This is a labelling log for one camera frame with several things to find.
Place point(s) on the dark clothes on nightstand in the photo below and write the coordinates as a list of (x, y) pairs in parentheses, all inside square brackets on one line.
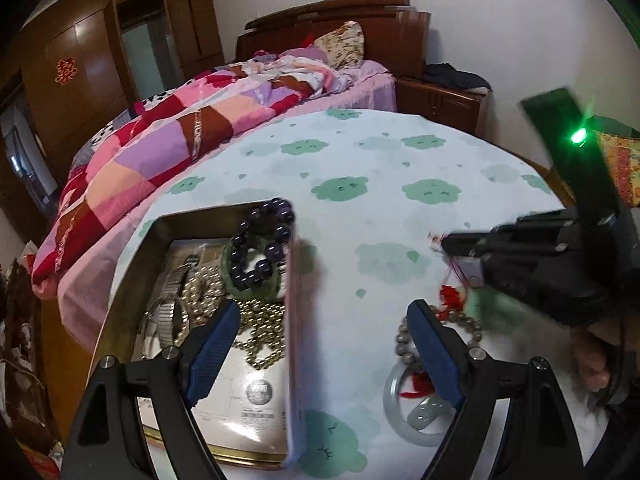
[(445, 75)]

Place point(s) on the green jade bangle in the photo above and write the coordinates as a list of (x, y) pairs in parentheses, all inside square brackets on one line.
[(247, 272)]

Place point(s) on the printed paper leaflet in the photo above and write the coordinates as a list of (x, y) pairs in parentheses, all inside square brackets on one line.
[(244, 415)]

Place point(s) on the pink tin jewelry box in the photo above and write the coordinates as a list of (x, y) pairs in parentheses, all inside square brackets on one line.
[(131, 403)]

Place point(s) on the cluttered wooden tv cabinet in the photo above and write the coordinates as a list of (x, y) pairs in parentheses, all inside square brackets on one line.
[(26, 416)]

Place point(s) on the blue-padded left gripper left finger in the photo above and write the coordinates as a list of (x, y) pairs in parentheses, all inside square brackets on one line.
[(205, 349)]

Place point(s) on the patchwork pink quilt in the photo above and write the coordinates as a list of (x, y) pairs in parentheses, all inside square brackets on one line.
[(142, 155)]

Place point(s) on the pink bed sheet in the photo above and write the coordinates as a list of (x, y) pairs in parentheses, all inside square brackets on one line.
[(83, 291)]

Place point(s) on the person's right hand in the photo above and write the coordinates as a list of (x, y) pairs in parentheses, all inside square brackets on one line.
[(588, 348)]

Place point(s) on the brown wooden wardrobe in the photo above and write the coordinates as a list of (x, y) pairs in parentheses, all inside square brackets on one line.
[(125, 50)]

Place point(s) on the green cloud print tablecloth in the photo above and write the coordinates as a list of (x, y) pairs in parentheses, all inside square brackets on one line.
[(370, 191)]

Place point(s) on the silver metal wristwatch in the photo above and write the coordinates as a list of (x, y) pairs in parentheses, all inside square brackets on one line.
[(168, 320)]

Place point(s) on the red double happiness decal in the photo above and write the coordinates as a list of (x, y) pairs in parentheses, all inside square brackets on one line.
[(66, 70)]

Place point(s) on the wooden nightstand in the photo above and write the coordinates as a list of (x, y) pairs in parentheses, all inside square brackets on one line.
[(462, 110)]

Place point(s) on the pale jade bangle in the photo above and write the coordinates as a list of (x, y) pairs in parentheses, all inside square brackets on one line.
[(412, 427)]

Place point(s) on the floral pillow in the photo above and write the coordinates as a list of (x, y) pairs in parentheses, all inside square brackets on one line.
[(344, 46)]

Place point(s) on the colourful patterned cushion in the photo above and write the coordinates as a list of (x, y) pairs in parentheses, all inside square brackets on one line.
[(622, 157)]

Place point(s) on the red knot cord pendant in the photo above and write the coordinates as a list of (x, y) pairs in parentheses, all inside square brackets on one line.
[(457, 302)]

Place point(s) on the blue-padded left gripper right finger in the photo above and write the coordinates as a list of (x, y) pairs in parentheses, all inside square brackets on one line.
[(441, 349)]

